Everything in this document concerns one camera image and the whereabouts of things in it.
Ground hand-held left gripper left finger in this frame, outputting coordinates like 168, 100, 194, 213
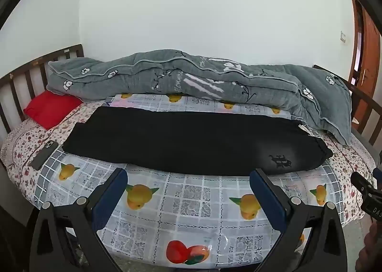
29, 167, 129, 272

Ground wooden footboard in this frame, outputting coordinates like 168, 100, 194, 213
313, 65, 382, 168

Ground fruit print plastic cover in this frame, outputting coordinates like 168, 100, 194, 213
33, 93, 344, 267

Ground dark smartphone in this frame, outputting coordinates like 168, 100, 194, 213
28, 140, 59, 170

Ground wooden door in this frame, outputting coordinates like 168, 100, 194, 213
349, 0, 382, 144

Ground grey floral quilt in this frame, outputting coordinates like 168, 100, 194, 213
48, 49, 353, 146

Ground black pants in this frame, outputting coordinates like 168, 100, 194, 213
62, 106, 334, 176

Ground wooden slatted headboard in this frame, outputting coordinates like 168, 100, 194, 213
0, 44, 85, 135

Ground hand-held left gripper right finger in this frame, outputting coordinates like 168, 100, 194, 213
249, 168, 355, 272

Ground person's right hand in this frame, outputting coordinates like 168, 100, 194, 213
363, 224, 382, 258

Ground red pillow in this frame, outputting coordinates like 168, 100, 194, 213
23, 91, 84, 130

